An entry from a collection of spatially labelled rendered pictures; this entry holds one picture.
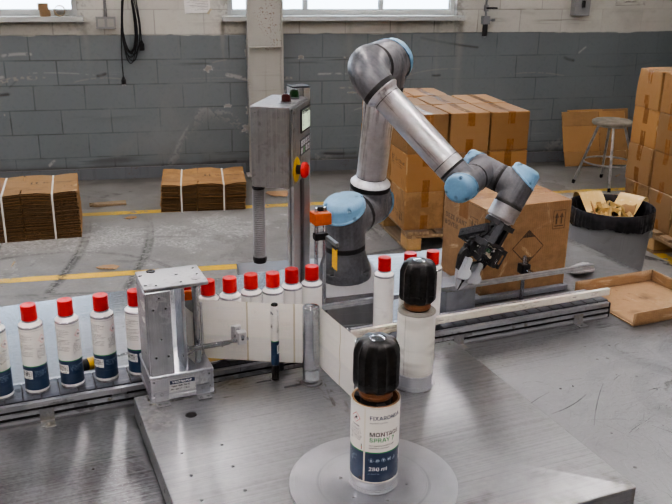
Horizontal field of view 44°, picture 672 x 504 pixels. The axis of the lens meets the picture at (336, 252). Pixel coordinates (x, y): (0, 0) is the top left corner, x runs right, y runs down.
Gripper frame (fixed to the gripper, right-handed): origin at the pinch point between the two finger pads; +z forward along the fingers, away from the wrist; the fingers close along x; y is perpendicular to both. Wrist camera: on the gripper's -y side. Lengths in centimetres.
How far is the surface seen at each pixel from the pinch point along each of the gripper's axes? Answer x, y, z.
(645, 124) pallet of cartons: 260, -247, -128
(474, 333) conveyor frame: 8.5, 5.5, 9.4
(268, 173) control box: -62, -2, -4
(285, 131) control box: -64, 0, -14
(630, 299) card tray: 61, -2, -18
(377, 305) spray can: -20.0, 1.5, 13.6
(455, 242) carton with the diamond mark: 16.9, -33.4, -8.4
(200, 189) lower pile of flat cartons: 65, -414, 57
